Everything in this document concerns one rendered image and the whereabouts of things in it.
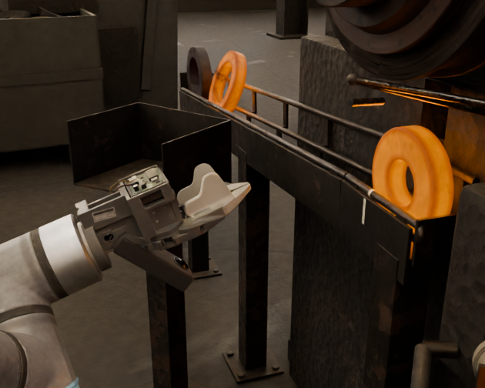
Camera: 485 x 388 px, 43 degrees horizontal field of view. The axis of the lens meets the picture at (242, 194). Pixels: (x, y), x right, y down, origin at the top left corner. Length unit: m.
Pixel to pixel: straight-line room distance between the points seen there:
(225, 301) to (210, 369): 0.34
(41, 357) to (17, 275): 0.11
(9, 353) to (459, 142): 0.62
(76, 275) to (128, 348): 1.07
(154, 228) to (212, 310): 1.20
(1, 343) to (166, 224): 0.24
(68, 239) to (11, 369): 0.17
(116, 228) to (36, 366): 0.19
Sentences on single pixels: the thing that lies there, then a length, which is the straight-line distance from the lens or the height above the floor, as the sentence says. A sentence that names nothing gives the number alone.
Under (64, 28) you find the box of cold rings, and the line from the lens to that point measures 3.11.
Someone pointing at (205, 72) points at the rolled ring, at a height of 0.70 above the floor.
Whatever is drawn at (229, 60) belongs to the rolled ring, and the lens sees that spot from 1.71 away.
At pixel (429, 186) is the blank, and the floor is 0.76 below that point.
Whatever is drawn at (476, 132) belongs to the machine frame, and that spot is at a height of 0.82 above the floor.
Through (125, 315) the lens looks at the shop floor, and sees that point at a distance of 1.94.
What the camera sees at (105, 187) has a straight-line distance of 1.26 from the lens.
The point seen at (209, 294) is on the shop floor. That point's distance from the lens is 2.01.
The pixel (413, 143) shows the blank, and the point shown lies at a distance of 0.85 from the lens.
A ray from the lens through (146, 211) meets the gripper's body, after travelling 0.73.
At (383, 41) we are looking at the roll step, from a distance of 0.82.
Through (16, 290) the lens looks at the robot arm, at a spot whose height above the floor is 0.69.
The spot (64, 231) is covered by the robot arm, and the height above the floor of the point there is 0.74.
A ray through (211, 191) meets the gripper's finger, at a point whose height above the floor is 0.77.
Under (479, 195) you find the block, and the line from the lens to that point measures 0.71.
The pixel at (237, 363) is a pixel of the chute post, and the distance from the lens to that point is 1.70.
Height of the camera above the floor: 1.05
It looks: 22 degrees down
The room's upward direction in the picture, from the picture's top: straight up
